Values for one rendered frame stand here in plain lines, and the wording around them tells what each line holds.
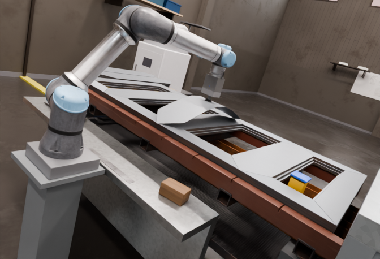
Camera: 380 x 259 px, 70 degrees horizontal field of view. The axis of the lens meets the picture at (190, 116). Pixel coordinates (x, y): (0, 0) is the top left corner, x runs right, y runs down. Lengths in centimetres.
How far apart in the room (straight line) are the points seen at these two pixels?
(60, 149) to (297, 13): 1189
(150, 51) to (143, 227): 380
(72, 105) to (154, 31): 39
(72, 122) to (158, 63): 369
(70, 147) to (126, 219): 49
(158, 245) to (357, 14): 1137
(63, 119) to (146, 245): 65
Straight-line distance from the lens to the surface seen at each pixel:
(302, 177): 107
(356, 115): 1157
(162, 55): 458
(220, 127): 150
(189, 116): 127
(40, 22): 511
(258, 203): 95
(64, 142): 104
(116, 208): 141
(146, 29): 105
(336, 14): 1212
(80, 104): 100
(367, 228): 52
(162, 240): 122
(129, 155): 127
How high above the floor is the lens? 122
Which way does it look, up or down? 14 degrees down
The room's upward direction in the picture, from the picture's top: 16 degrees clockwise
